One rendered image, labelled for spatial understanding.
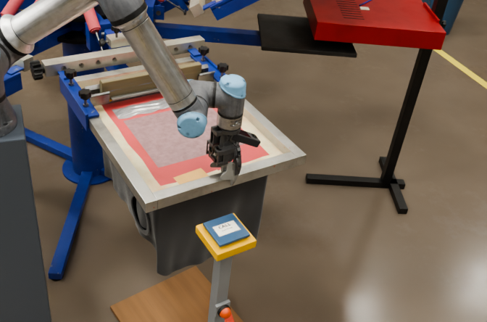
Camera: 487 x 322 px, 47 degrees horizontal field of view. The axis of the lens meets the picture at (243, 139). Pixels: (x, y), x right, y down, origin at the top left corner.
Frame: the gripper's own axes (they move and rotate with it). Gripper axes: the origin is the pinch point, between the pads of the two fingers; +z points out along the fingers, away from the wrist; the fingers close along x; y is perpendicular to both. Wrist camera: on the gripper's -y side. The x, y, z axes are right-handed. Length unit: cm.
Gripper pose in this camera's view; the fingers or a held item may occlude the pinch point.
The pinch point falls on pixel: (229, 176)
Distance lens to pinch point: 179.3
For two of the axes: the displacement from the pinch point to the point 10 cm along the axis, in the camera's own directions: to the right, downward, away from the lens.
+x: 5.2, 5.3, -6.7
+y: -8.5, 2.3, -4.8
